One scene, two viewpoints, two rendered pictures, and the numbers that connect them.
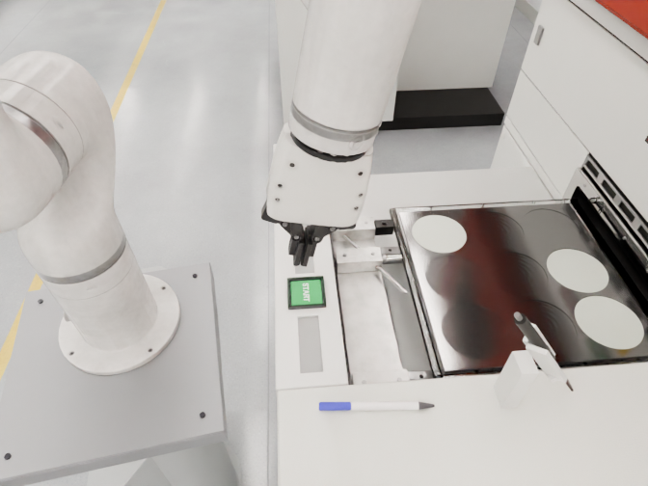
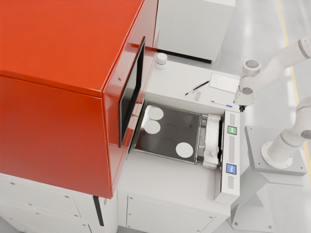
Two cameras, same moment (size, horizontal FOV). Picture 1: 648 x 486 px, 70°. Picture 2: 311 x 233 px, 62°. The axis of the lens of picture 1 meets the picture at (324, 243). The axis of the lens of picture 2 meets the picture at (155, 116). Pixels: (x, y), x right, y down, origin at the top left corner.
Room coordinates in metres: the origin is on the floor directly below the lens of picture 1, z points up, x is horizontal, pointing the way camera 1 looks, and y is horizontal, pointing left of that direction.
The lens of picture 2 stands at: (1.43, -0.29, 2.19)
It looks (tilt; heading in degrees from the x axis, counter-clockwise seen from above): 52 degrees down; 189
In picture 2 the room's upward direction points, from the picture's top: 10 degrees clockwise
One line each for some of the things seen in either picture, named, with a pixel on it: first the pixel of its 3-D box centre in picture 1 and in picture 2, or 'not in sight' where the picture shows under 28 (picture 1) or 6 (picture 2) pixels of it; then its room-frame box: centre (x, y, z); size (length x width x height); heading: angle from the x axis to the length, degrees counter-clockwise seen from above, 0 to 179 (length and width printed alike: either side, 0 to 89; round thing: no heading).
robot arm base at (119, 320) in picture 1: (103, 288); (283, 147); (0.44, 0.33, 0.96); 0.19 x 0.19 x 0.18
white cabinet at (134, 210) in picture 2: not in sight; (175, 161); (0.43, -0.23, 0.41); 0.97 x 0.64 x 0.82; 5
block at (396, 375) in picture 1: (381, 386); (214, 117); (0.32, -0.08, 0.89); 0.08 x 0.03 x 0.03; 95
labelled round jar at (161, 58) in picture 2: not in sight; (161, 61); (0.06, -0.53, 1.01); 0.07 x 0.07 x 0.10
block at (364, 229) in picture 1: (352, 229); (210, 161); (0.64, -0.05, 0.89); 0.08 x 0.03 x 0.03; 95
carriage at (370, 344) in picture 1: (363, 305); (211, 141); (0.48, -0.07, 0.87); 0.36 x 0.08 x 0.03; 5
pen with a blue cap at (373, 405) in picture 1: (376, 405); (221, 103); (0.25, -0.06, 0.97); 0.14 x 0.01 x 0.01; 90
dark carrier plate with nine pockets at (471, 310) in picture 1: (516, 274); (169, 131); (0.52, -0.33, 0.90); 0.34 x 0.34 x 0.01; 5
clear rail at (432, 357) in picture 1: (412, 282); (198, 137); (0.51, -0.15, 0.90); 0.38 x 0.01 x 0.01; 5
